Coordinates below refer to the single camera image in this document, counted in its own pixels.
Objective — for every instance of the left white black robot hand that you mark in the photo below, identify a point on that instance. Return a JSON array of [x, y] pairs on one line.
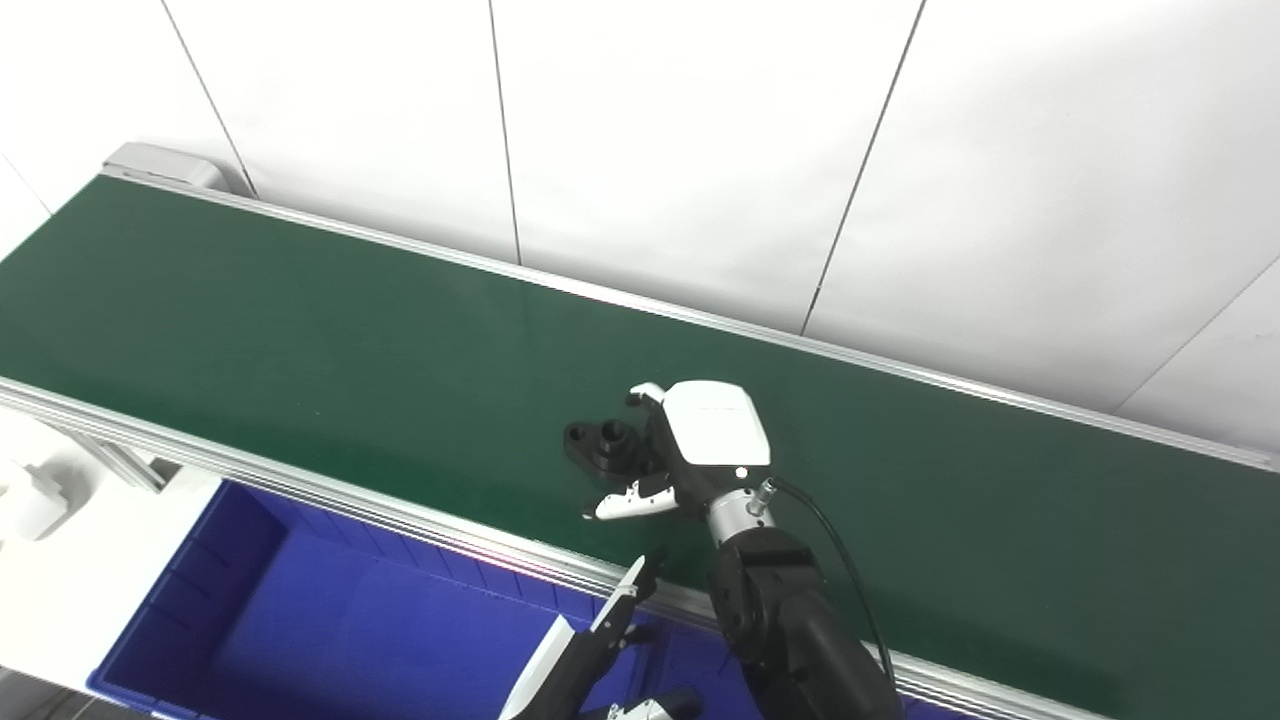
[[590, 660]]

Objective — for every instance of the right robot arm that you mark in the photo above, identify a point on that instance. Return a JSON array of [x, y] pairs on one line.
[[780, 620]]

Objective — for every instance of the black plastic part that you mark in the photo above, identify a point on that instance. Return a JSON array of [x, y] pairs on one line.
[[600, 450]]

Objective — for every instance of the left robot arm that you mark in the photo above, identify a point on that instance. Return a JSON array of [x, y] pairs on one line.
[[560, 712]]

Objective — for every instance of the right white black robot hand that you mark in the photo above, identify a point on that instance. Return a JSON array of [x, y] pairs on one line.
[[715, 430]]

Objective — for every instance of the white device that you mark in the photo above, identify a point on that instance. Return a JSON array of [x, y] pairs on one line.
[[30, 500]]

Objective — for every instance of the green conveyor belt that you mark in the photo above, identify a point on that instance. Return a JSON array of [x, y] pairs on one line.
[[300, 330], [400, 515]]

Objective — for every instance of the blue plastic bin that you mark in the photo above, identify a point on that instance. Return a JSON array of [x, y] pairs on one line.
[[330, 620]]

